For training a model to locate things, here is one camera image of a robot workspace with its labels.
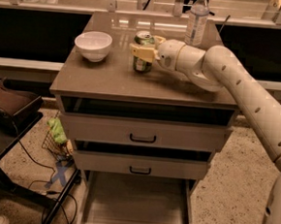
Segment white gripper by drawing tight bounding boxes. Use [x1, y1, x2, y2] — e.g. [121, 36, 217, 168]
[129, 35, 186, 71]

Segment green soda can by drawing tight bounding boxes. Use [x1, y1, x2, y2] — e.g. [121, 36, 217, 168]
[133, 30, 155, 74]

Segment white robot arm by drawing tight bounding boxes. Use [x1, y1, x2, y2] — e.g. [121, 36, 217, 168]
[130, 37, 281, 224]

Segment grey drawer cabinet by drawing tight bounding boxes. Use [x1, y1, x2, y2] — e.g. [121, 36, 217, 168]
[39, 7, 257, 224]

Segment top drawer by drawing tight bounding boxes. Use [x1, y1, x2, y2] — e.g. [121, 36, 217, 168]
[58, 96, 235, 151]

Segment middle drawer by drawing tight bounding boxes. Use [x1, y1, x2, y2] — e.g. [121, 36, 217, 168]
[73, 142, 213, 179]

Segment open bottom drawer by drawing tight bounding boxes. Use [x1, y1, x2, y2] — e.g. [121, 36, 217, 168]
[77, 172, 192, 224]

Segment clear plastic water bottle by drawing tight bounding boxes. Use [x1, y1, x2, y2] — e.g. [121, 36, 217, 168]
[184, 0, 210, 47]

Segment white ceramic bowl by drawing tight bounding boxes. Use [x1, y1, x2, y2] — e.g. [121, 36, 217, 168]
[74, 31, 112, 62]

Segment dark brown tray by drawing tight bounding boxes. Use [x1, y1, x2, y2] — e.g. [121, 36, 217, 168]
[0, 79, 43, 130]

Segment black side table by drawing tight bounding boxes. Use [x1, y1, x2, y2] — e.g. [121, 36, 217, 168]
[0, 112, 80, 224]

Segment wire basket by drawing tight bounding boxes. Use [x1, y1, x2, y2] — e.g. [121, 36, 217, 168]
[42, 125, 73, 161]

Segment black cable on floor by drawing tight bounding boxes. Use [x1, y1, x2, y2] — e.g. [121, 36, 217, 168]
[4, 119, 85, 224]

